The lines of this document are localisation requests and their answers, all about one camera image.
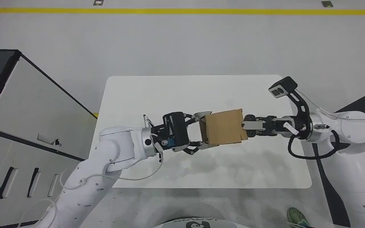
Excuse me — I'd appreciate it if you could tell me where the small brown carton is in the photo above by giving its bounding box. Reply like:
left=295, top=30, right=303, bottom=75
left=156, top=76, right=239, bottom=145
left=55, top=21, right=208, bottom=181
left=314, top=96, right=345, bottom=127
left=198, top=108, right=249, bottom=146

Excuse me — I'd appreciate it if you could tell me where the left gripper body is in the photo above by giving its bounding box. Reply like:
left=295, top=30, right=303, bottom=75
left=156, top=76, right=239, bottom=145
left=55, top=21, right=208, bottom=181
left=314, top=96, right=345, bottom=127
left=141, top=121, right=191, bottom=158

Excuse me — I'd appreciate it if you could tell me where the black cable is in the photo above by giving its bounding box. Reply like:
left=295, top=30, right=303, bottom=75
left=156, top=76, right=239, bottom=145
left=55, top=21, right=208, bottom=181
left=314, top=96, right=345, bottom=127
left=287, top=129, right=340, bottom=160

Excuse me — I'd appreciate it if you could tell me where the thin white cable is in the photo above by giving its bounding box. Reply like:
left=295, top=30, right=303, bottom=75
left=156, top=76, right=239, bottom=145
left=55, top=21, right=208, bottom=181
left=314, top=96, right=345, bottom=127
left=16, top=197, right=59, bottom=228
left=58, top=149, right=165, bottom=191
left=295, top=89, right=365, bottom=121

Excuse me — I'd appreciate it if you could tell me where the robot body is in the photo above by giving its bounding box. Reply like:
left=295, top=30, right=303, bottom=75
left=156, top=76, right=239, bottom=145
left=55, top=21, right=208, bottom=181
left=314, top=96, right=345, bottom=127
left=153, top=217, right=249, bottom=228

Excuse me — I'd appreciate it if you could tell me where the grey cabinet with black trim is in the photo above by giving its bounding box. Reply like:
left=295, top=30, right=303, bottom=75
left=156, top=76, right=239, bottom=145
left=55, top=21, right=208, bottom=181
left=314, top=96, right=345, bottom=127
left=0, top=49, right=98, bottom=228

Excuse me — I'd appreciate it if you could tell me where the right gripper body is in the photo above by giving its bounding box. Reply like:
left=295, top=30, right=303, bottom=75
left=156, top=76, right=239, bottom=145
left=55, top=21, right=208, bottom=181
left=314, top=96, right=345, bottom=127
left=264, top=115, right=298, bottom=137

